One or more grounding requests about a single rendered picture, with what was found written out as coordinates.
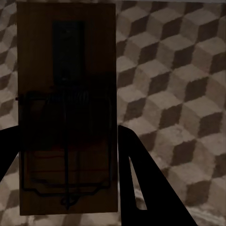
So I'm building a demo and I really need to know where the mousetrap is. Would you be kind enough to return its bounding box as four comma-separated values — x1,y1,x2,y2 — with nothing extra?
16,2,118,216

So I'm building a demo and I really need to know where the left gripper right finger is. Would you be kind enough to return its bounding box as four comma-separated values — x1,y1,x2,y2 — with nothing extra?
118,125,198,226

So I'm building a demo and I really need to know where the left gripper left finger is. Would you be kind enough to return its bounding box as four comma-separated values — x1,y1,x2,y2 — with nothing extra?
0,125,20,182

